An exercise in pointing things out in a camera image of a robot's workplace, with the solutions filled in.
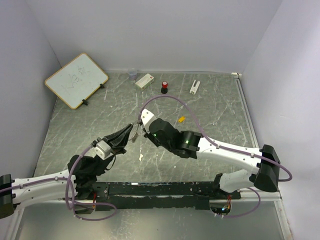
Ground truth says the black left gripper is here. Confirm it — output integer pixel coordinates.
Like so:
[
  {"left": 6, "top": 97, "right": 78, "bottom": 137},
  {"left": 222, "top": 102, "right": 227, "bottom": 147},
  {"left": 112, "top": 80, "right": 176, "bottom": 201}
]
[{"left": 92, "top": 123, "right": 134, "bottom": 175}]

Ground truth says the large silver key ring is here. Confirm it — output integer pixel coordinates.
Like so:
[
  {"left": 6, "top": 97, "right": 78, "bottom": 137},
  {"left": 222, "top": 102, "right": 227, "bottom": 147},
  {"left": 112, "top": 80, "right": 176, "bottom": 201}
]
[{"left": 130, "top": 120, "right": 143, "bottom": 143}]

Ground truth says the yellow key tag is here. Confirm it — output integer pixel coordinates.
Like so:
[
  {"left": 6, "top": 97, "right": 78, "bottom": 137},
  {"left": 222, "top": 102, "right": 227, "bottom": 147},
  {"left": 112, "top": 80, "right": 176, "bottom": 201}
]
[{"left": 177, "top": 116, "right": 186, "bottom": 123}]

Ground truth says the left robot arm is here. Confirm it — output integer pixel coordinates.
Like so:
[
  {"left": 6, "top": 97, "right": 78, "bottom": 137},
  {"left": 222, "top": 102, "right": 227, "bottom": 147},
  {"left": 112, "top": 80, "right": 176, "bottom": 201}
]
[{"left": 0, "top": 123, "right": 134, "bottom": 219}]

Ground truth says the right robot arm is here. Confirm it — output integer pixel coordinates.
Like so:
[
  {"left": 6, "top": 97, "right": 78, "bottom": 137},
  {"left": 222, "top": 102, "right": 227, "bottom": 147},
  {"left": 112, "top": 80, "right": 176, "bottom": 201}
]
[{"left": 141, "top": 116, "right": 280, "bottom": 199}]

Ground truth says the red and black stamp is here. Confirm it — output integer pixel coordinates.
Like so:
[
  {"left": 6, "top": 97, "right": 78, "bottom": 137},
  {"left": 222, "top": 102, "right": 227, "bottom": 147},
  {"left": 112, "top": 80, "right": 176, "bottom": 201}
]
[{"left": 160, "top": 81, "right": 168, "bottom": 94}]

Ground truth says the white cardboard box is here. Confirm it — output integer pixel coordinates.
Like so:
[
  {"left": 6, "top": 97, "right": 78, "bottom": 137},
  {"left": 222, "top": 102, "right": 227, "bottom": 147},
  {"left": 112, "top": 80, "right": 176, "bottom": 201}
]
[{"left": 135, "top": 73, "right": 155, "bottom": 91}]

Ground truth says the white stapler remover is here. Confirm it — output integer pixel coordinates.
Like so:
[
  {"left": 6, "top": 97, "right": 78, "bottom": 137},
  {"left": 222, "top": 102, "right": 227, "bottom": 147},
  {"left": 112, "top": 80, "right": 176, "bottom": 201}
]
[{"left": 189, "top": 79, "right": 201, "bottom": 95}]

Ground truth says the small clear plastic cup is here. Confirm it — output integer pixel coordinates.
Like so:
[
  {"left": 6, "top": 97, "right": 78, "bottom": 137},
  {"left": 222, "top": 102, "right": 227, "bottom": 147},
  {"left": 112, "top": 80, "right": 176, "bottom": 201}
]
[{"left": 127, "top": 68, "right": 138, "bottom": 81}]

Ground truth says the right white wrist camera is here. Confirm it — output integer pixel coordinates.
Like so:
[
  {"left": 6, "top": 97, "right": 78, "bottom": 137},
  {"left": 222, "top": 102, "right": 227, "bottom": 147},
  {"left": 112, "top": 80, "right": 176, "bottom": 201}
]
[{"left": 140, "top": 108, "right": 157, "bottom": 133}]

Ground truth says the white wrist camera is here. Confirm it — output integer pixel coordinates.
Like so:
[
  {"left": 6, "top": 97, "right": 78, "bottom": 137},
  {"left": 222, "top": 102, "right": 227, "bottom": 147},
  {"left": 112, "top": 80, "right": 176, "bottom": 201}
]
[
  {"left": 94, "top": 140, "right": 112, "bottom": 160},
  {"left": 140, "top": 108, "right": 157, "bottom": 133}
]

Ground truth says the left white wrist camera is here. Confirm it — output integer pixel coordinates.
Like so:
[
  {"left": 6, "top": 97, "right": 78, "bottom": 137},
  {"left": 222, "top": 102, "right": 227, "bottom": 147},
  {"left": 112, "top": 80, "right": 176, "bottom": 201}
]
[{"left": 94, "top": 140, "right": 112, "bottom": 160}]

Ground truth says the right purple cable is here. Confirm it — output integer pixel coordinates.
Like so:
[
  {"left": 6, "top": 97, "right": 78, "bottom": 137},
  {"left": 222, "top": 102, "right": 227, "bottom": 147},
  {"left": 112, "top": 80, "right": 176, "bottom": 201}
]
[{"left": 137, "top": 94, "right": 293, "bottom": 219}]

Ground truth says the aluminium rail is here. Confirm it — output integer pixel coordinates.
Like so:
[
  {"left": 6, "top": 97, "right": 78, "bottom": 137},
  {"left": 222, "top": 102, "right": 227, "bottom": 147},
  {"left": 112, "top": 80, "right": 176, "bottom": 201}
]
[{"left": 18, "top": 181, "right": 283, "bottom": 203}]

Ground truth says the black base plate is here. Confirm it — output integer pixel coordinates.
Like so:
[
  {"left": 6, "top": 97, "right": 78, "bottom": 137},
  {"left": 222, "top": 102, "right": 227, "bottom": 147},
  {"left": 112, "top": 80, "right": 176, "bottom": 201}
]
[{"left": 62, "top": 181, "right": 242, "bottom": 212}]

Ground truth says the white board with wooden frame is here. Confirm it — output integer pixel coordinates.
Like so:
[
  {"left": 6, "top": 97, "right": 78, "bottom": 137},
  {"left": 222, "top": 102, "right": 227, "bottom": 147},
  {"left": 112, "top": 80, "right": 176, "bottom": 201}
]
[{"left": 44, "top": 52, "right": 109, "bottom": 110}]

